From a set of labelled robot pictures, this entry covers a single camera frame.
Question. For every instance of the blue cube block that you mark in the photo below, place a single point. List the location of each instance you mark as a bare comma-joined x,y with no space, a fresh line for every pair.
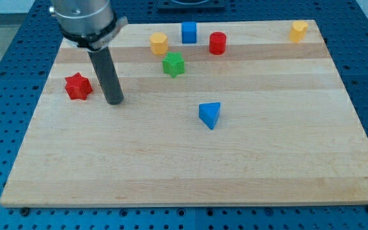
189,32

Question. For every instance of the red cylinder block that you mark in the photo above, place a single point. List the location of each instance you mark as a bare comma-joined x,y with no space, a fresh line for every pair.
217,43

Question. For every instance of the yellow hexagon block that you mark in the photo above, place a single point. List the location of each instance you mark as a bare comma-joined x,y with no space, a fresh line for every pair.
159,43

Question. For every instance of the green star block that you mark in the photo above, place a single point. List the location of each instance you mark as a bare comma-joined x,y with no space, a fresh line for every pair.
173,64

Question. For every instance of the wooden board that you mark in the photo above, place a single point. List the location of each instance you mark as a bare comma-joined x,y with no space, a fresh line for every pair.
287,135

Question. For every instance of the yellow heart block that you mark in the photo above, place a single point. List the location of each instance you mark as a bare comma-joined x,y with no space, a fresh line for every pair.
298,31

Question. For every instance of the blue triangle block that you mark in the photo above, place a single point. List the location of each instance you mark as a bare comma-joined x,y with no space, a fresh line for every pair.
209,113

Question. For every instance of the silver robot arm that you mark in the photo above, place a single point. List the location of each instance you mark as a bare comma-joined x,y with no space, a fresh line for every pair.
88,24

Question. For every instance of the red star block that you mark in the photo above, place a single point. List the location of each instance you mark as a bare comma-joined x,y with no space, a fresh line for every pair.
78,87

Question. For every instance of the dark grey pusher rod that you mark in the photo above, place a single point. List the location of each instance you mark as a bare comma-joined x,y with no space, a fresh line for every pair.
107,76

